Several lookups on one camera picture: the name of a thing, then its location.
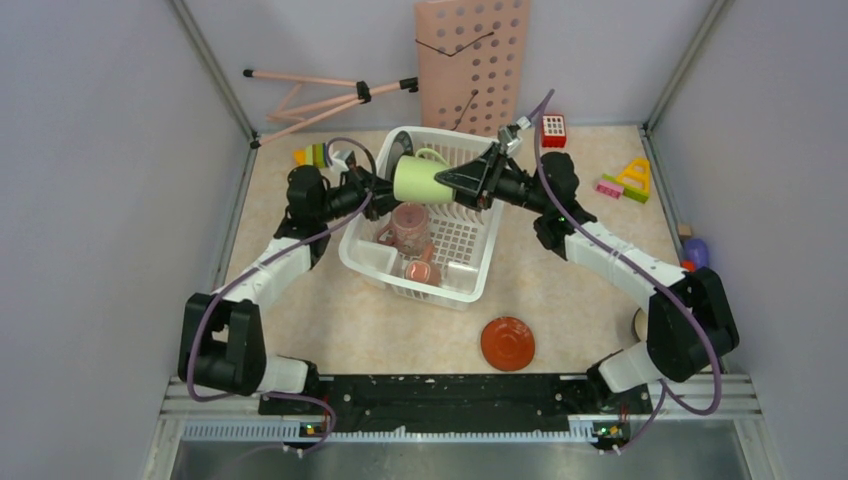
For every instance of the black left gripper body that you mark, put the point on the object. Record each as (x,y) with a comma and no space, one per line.
(348,197)

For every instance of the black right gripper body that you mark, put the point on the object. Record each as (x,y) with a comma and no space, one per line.
(516,188)

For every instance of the light green mug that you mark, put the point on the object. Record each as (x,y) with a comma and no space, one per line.
(414,180)

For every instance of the pink patterned mug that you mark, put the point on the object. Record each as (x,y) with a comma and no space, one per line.
(407,229)

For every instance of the pink mug white interior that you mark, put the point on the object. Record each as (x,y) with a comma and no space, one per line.
(423,269)

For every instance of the orange saucer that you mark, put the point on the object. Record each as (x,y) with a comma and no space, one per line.
(507,344)

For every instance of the white plate green patterned rim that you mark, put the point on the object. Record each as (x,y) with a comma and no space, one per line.
(401,146)

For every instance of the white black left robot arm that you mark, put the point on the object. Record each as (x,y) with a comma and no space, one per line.
(222,344)

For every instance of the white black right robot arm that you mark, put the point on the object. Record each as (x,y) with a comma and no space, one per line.
(690,322)

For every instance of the white plastic dish rack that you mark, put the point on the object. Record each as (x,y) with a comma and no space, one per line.
(464,239)

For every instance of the striped colourful toy block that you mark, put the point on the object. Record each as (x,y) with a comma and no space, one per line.
(316,155)

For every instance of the red white toy block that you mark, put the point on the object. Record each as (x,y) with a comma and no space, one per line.
(553,131)

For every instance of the pink green toy brick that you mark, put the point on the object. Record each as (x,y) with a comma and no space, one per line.
(614,188)

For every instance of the yellow triangle toy block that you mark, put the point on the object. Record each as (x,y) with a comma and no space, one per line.
(635,180)

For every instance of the pink perforated board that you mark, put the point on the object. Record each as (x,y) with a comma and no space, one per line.
(470,56)

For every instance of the purple bottle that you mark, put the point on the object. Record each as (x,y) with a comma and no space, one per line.
(696,254)

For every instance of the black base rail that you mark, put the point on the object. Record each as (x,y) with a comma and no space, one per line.
(471,403)

